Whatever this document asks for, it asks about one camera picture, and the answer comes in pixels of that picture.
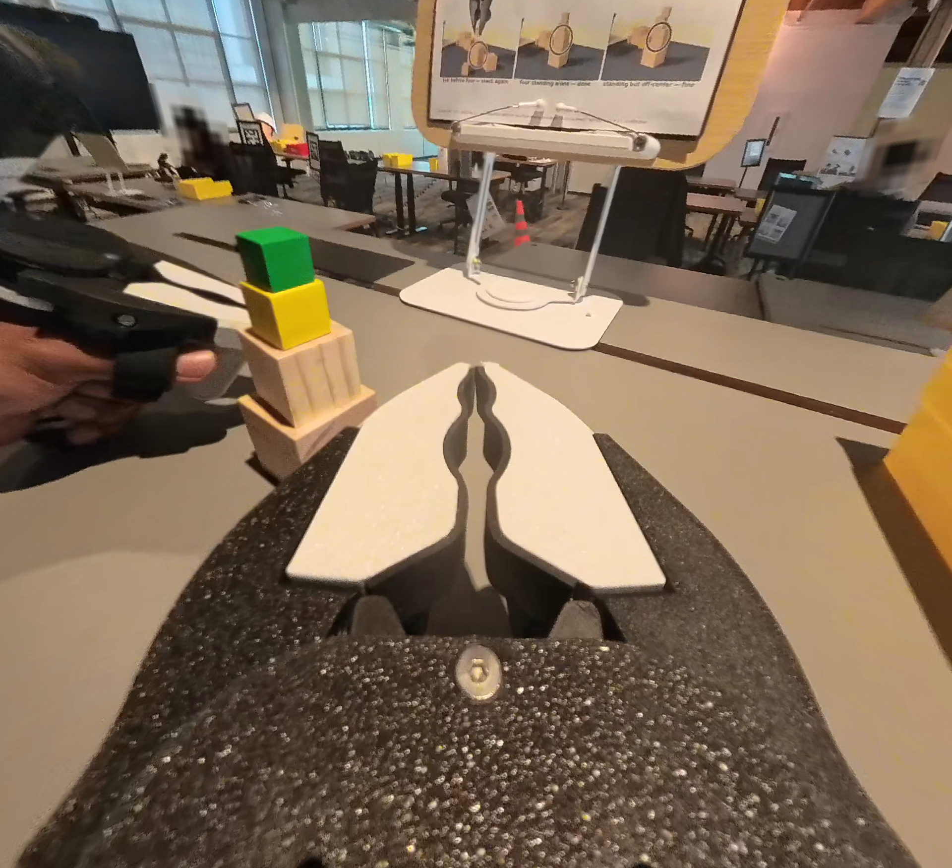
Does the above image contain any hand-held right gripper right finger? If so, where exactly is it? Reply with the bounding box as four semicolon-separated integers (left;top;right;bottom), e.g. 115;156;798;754
476;361;668;598

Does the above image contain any black standing sign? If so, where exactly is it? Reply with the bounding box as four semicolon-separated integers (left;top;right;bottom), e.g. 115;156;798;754
745;175;838;263

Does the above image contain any grey background desk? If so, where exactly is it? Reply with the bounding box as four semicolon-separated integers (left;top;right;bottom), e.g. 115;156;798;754
97;192;377;235

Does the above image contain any medium wooden cube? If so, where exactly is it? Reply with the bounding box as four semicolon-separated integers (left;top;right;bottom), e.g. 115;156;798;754
238;321;362;429

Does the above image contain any black office chair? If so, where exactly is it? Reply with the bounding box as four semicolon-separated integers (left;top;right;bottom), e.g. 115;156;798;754
319;138;379;216

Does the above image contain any large wooden cube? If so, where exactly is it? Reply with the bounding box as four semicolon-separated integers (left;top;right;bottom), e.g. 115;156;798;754
237;384;377;481

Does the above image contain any yellow wooden cube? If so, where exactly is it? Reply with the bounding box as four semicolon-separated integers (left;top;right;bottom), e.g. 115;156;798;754
239;278;331;351

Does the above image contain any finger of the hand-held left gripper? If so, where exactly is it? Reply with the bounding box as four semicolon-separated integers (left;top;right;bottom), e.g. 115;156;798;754
122;279;251;334
152;258;251;308

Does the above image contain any grey laptop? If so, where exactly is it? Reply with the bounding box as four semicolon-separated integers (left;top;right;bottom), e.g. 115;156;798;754
72;130;129;178

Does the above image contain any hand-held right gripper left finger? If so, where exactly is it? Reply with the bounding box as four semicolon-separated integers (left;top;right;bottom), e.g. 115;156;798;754
286;362;477;588

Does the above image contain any document stand with wooden board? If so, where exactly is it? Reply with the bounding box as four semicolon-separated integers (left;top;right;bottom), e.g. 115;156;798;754
399;0;821;351

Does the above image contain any green wooden cube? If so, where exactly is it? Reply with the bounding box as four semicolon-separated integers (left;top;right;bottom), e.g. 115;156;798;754
235;226;315;293

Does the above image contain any white wall poster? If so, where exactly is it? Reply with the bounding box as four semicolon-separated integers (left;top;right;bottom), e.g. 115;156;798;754
877;66;935;120

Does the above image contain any large yellow box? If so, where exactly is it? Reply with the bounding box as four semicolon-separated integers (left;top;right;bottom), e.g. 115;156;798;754
882;349;952;573

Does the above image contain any person's left hand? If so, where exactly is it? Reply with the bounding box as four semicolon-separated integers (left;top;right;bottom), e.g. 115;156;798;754
0;321;220;447

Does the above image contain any printed instruction sheet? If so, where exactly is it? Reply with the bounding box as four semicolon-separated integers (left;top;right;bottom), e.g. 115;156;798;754
428;0;775;139

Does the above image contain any black desk mat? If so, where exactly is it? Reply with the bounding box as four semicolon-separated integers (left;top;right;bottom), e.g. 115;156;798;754
176;231;415;287

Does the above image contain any black monitor screen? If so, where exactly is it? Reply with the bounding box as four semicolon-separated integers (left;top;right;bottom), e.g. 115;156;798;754
0;11;162;140

